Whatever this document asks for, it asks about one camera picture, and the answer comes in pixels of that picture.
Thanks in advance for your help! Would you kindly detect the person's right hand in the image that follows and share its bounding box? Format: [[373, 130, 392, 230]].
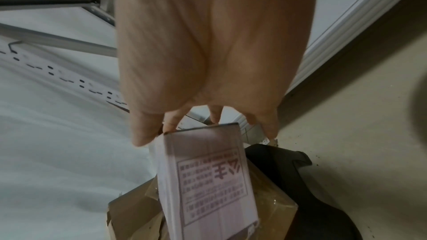
[[115, 0, 321, 148]]

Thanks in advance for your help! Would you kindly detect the pink box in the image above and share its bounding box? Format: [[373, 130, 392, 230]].
[[148, 122, 260, 240]]

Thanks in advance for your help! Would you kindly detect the brown cardboard box with label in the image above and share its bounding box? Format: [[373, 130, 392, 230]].
[[106, 162, 298, 240]]

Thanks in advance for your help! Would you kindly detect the black plastic stool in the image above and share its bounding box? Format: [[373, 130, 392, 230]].
[[244, 143, 364, 240]]

